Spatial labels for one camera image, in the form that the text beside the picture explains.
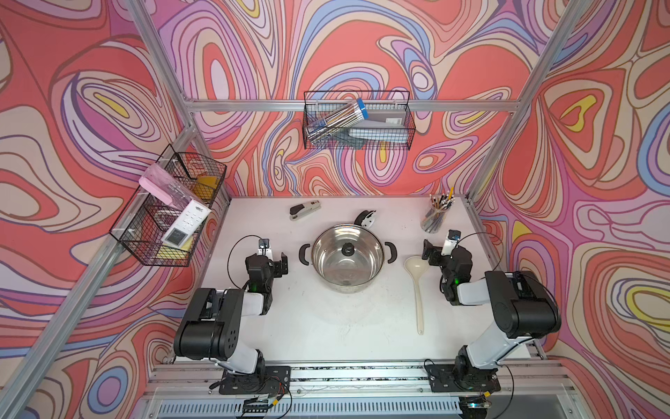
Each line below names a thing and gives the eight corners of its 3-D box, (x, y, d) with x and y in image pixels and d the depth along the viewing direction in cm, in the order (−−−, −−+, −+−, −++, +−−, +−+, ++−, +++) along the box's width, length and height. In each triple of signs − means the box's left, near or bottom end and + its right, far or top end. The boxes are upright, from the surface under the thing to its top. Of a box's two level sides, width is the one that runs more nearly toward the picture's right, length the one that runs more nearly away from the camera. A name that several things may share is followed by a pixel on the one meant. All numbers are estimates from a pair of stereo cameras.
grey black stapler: (292, 222, 114) (291, 214, 110) (289, 215, 117) (287, 208, 113) (321, 212, 118) (321, 204, 114) (318, 206, 120) (317, 198, 117)
